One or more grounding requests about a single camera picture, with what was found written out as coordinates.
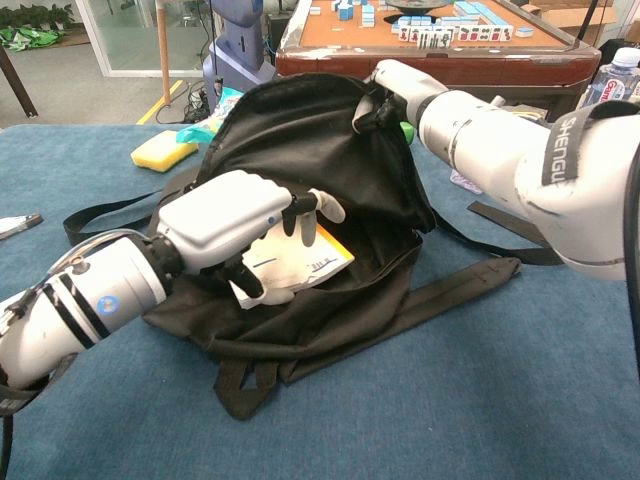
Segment teal snack packet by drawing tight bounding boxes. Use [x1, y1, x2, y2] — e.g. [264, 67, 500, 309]
[176, 85, 247, 147]

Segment wooden pole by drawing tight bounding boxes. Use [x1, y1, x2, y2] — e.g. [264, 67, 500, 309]
[155, 0, 174, 106]

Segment mahjong tile row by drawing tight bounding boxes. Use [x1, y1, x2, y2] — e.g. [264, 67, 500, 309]
[397, 23, 516, 49]

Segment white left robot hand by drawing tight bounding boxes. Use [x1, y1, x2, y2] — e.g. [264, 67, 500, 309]
[156, 169, 348, 309]

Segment black backpack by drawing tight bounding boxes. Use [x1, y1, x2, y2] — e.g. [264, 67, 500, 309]
[63, 71, 572, 422]

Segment clear plastic water bottle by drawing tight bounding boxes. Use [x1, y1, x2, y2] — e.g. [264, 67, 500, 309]
[576, 46, 640, 112]

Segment brown mahjong table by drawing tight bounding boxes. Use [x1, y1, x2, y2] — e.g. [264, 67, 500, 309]
[274, 0, 604, 124]

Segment black right arm strap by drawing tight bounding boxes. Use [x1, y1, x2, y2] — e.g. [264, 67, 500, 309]
[541, 99, 640, 187]

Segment black bowl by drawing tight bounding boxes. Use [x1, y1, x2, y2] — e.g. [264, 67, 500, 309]
[383, 0, 454, 14]

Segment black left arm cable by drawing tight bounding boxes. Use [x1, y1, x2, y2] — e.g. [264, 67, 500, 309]
[0, 409, 15, 480]

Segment yellow sponge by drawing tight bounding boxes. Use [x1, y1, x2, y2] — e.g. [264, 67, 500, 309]
[130, 130, 199, 174]

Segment green plants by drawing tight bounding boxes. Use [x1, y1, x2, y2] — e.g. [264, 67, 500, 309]
[0, 3, 77, 52]

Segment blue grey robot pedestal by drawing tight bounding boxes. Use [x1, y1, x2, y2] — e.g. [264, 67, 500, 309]
[201, 0, 279, 109]

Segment white yellow booklet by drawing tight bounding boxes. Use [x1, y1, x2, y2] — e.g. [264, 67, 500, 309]
[228, 221, 356, 311]

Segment blue table cloth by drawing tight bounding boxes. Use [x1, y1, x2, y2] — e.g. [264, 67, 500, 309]
[0, 122, 640, 480]

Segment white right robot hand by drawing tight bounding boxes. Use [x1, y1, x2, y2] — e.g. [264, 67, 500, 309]
[351, 58, 449, 136]

